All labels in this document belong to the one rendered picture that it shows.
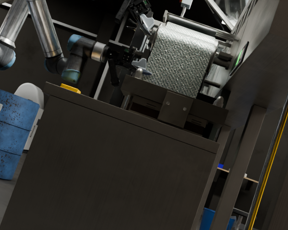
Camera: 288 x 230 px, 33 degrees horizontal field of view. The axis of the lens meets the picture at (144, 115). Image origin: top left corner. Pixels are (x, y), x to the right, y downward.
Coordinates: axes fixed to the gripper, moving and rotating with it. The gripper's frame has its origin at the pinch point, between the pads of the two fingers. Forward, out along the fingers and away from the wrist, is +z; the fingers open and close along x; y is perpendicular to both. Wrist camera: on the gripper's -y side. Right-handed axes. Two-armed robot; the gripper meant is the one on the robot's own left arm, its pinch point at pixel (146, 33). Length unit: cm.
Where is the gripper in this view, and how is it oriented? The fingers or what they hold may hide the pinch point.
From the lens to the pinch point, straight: 210.8
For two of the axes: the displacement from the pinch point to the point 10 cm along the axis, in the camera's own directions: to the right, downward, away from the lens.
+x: 0.3, 1.0, 9.9
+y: 8.6, -5.0, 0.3
